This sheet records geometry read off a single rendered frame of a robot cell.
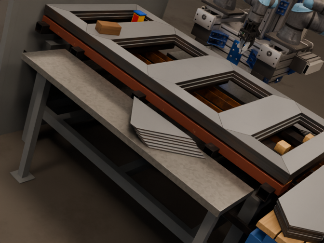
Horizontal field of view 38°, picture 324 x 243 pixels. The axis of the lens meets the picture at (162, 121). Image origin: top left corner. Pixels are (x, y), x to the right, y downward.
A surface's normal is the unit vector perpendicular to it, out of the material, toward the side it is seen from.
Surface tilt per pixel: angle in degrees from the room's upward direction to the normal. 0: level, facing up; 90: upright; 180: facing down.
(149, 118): 0
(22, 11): 90
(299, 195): 0
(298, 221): 0
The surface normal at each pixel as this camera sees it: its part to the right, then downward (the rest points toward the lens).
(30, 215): 0.33, -0.82
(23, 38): 0.72, 0.54
